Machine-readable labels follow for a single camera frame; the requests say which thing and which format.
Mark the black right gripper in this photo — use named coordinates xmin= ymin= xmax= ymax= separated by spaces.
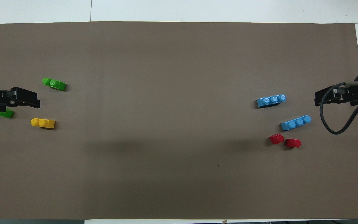
xmin=314 ymin=70 xmax=358 ymax=107

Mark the green two-stud toy brick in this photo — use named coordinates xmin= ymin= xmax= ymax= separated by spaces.
xmin=0 ymin=107 xmax=14 ymax=119
xmin=42 ymin=77 xmax=67 ymax=91

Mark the blue three-stud toy brick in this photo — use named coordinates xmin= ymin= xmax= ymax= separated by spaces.
xmin=256 ymin=94 xmax=287 ymax=108
xmin=280 ymin=115 xmax=312 ymax=131

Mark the yellow two-stud toy brick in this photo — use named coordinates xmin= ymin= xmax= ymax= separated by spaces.
xmin=30 ymin=118 xmax=56 ymax=129

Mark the red one-stud toy brick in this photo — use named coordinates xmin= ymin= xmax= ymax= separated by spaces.
xmin=285 ymin=138 xmax=302 ymax=149
xmin=269 ymin=133 xmax=285 ymax=145

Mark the brown table mat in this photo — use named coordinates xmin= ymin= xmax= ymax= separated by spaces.
xmin=0 ymin=21 xmax=358 ymax=220

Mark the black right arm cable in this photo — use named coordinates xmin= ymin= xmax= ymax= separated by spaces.
xmin=319 ymin=82 xmax=358 ymax=135

